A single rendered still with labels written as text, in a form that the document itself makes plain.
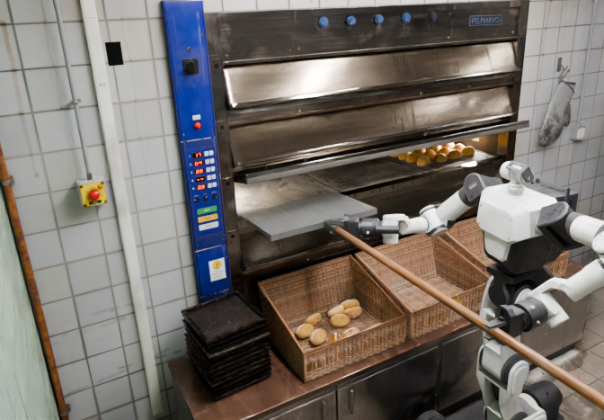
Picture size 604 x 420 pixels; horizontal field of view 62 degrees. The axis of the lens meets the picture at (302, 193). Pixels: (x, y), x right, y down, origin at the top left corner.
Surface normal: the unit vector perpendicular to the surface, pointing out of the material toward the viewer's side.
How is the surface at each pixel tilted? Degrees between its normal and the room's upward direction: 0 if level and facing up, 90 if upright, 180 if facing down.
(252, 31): 90
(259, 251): 70
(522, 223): 85
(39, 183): 90
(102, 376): 90
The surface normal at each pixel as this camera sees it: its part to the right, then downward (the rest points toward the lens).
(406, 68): 0.44, -0.07
